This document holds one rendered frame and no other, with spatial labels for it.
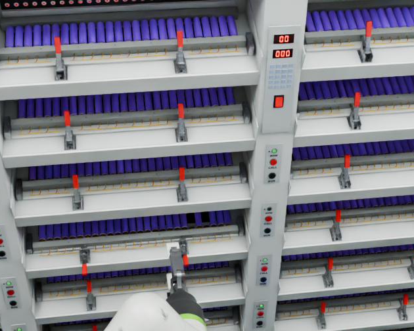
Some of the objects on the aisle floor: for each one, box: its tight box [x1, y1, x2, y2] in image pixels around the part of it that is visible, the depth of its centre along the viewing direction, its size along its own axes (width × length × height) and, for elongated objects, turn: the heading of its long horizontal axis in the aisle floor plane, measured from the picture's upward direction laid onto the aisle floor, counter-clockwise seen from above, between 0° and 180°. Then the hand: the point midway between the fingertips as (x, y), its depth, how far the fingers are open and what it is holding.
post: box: [240, 0, 308, 331], centre depth 202 cm, size 20×9×170 cm, turn 7°
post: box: [0, 0, 41, 331], centre depth 194 cm, size 20×9×170 cm, turn 7°
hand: (173, 264), depth 169 cm, fingers open, 8 cm apart
